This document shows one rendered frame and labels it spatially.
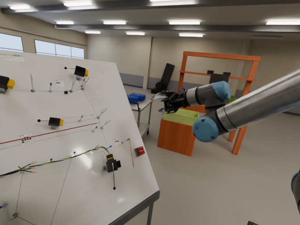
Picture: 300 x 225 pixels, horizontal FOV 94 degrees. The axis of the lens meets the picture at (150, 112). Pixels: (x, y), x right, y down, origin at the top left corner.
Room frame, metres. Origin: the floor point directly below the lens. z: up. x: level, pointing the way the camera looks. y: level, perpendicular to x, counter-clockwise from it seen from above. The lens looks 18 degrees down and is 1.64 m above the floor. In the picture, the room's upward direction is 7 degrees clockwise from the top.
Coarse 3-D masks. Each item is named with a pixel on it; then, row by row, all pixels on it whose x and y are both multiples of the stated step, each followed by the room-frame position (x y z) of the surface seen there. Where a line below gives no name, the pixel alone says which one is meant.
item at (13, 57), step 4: (0, 56) 0.75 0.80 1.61; (4, 56) 0.76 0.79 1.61; (8, 56) 0.77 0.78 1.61; (12, 56) 0.78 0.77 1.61; (16, 56) 0.79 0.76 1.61; (20, 56) 0.81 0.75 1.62; (24, 56) 0.82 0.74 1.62; (0, 60) 0.74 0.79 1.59; (4, 60) 0.75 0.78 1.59; (8, 60) 0.76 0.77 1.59; (12, 60) 0.77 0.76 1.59; (16, 60) 0.78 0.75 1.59; (20, 60) 0.79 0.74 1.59; (24, 60) 0.80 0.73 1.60
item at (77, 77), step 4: (64, 68) 0.85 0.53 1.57; (68, 68) 0.86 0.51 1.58; (72, 68) 0.86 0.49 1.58; (76, 68) 0.87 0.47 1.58; (80, 68) 0.88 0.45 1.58; (84, 68) 0.90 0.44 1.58; (76, 72) 0.86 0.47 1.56; (80, 72) 0.87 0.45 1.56; (84, 72) 0.88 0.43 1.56; (76, 76) 0.91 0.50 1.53
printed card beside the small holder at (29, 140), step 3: (18, 135) 0.56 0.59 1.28; (21, 135) 0.56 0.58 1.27; (24, 135) 0.57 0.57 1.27; (27, 135) 0.57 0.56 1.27; (30, 135) 0.58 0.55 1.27; (21, 138) 0.55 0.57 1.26; (27, 138) 0.56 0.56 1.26; (30, 138) 0.57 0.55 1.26; (33, 138) 0.58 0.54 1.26; (21, 141) 0.55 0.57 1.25; (24, 141) 0.55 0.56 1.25; (27, 141) 0.56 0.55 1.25; (30, 141) 0.56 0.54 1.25; (33, 141) 0.57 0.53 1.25; (21, 144) 0.54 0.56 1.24
